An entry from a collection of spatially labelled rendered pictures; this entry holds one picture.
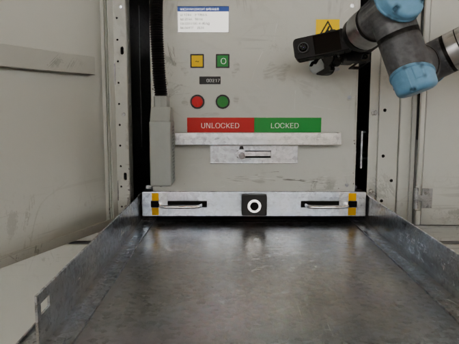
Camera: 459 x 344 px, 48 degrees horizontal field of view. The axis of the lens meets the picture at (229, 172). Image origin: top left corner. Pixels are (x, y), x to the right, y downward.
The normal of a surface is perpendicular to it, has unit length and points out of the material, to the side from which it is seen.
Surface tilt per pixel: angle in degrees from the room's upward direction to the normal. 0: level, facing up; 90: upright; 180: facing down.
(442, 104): 90
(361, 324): 0
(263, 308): 0
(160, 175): 90
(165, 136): 90
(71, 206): 90
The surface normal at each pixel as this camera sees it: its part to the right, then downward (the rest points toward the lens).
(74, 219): 0.93, 0.04
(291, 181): 0.00, 0.13
